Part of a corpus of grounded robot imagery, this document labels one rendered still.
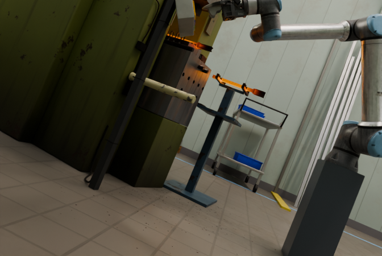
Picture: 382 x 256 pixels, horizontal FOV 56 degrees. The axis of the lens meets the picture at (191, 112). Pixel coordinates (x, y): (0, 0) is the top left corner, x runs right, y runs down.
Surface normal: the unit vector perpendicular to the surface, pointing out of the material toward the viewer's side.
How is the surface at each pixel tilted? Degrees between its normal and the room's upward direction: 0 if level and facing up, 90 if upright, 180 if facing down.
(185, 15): 90
